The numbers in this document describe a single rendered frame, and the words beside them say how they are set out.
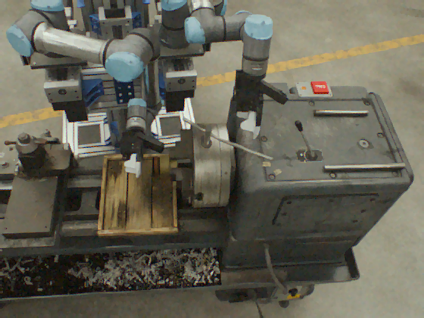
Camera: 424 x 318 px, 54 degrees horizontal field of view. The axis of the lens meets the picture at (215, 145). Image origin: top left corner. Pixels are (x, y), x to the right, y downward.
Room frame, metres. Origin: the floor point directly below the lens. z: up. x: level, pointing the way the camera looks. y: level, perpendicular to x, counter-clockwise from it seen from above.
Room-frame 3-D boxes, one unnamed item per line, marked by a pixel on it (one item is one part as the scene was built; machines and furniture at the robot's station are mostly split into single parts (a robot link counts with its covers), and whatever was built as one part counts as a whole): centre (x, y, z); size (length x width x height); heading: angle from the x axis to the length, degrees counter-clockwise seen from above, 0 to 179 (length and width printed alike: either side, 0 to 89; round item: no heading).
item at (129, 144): (0.92, 0.32, 1.07); 0.12 x 0.09 x 0.08; 10
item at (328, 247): (0.96, -0.36, 0.43); 0.60 x 0.48 x 0.86; 101
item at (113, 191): (0.82, 0.28, 0.89); 0.36 x 0.30 x 0.04; 11
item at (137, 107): (1.08, 0.34, 1.07); 0.11 x 0.08 x 0.09; 10
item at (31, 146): (0.82, 0.68, 1.13); 0.08 x 0.08 x 0.03
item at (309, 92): (1.17, -0.34, 1.23); 0.13 x 0.08 x 0.05; 101
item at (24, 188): (0.76, 0.67, 0.95); 0.43 x 0.17 x 0.05; 11
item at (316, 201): (0.96, -0.36, 1.06); 0.59 x 0.48 x 0.39; 101
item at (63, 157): (0.83, 0.65, 0.99); 0.20 x 0.10 x 0.05; 101
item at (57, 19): (1.30, 0.72, 1.33); 0.13 x 0.12 x 0.14; 166
